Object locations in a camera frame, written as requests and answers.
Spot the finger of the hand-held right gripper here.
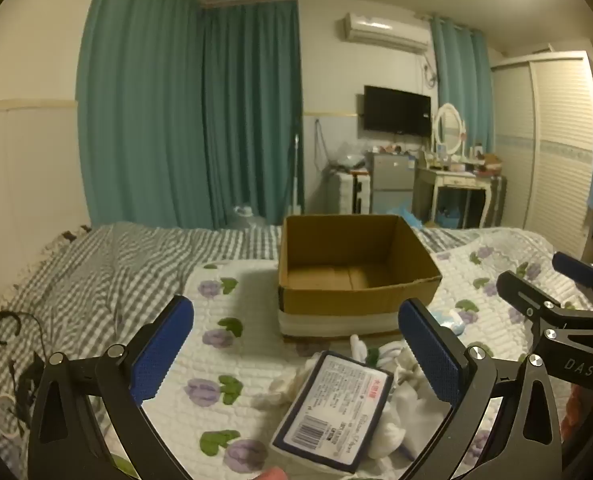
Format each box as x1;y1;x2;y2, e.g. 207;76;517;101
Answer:
496;270;593;347
551;251;593;311

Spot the white dressing table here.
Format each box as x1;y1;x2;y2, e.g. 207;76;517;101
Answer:
413;166;494;228

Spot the white flat mop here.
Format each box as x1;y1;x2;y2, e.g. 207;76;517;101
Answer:
286;132;304;216

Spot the teal corner curtain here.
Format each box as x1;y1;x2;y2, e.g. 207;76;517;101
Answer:
199;0;305;229

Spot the black cable bundle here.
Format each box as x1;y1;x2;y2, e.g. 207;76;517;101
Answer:
4;352;44;428

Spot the person's right hand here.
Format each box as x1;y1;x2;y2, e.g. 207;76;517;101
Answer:
561;390;593;443

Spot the white tissue packet navy label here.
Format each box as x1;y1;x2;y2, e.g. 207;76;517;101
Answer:
271;351;396;476

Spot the white air conditioner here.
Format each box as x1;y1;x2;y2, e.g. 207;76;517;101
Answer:
340;12;429;54

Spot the white floral quilt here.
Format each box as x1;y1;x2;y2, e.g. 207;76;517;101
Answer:
101;227;593;480

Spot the white louvred wardrobe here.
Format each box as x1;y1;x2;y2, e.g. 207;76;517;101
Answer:
490;50;593;261

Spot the white suitcase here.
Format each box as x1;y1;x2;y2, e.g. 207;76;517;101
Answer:
325;170;372;213

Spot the white oval vanity mirror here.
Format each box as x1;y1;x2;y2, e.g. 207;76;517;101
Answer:
431;102;467;157

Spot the blue basket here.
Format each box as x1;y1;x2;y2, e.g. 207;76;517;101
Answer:
436;205;464;228

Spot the black wall television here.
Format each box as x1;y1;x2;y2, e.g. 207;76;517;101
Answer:
363;85;432;137

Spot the blue plastic bag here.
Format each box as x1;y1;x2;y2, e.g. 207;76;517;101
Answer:
383;200;427;231

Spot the brown cardboard box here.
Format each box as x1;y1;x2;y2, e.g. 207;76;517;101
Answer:
278;214;443;343

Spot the white sock bundle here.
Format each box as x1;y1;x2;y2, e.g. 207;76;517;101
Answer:
369;342;454;461

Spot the wide teal curtain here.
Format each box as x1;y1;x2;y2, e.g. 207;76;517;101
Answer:
76;0;208;229

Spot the narrow teal curtain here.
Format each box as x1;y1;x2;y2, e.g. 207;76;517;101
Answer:
429;12;495;226

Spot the cream white cloth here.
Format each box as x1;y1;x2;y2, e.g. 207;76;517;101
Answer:
253;360;322;411

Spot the small white sock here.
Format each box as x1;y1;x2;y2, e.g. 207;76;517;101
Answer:
350;335;379;363

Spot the light blue tissue pack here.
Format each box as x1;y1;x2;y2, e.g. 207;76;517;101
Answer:
426;307;467;336

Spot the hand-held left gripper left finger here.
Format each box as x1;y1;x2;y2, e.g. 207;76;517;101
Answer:
26;295;194;480

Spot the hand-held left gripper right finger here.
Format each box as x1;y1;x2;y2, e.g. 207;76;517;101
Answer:
397;299;563;480

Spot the dark suitcase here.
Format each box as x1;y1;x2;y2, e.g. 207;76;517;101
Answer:
486;175;508;226

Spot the grey checked blanket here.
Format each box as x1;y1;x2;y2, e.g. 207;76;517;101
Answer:
0;221;482;480

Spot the clear plastic bag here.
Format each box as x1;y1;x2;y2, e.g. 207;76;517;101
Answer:
329;142;369;172

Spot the small grey fridge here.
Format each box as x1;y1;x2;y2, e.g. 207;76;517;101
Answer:
366;152;417;213

